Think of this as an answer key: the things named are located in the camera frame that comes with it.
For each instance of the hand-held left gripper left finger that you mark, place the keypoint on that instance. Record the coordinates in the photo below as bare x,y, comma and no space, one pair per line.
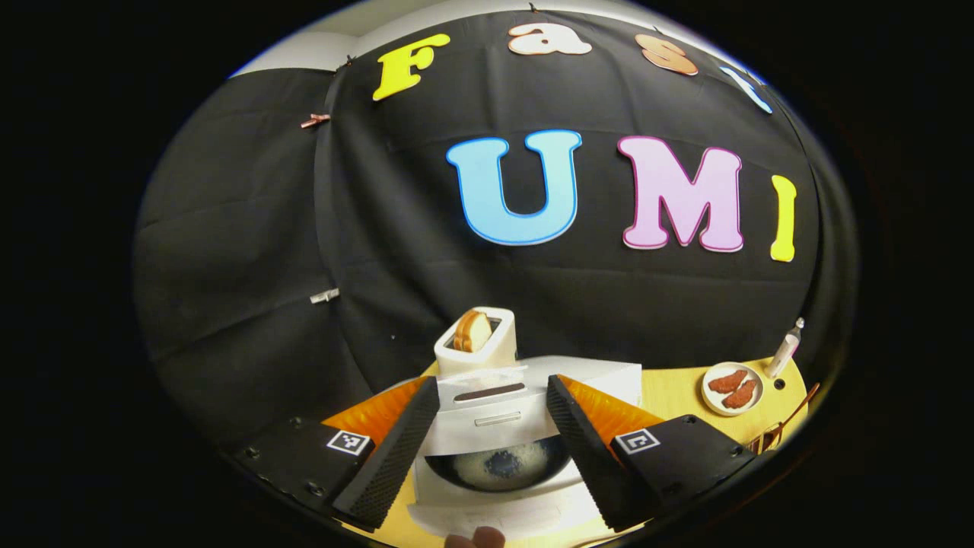
396,457

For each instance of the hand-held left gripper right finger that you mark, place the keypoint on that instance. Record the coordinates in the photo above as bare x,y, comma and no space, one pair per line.
586,457

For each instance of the white rice grains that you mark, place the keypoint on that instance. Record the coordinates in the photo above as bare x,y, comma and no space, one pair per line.
472,472

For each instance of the white rice cooker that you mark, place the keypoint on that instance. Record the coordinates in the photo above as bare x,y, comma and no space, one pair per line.
494,438

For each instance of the brown wooden spoon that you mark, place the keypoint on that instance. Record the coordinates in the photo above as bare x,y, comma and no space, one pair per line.
795,415

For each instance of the white toaster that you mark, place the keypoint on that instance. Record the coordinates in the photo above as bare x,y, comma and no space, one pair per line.
494,358

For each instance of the round white plate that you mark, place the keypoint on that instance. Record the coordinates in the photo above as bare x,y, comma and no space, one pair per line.
711,402

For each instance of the toasted bread slice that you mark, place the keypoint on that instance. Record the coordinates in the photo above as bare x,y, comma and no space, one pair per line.
473,331

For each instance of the red meat piece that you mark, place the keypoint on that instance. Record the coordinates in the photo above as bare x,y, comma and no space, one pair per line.
741,394
728,381

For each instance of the white cloth clip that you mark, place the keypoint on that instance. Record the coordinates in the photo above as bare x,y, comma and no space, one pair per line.
325,295

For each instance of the small clear bottle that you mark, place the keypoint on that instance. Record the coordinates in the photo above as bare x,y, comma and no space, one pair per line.
784,350

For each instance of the black backdrop cloth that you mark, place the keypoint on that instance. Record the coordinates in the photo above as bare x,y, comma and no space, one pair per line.
380,228

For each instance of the pink cloth clip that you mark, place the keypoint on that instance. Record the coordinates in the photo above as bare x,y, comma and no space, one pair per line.
316,120

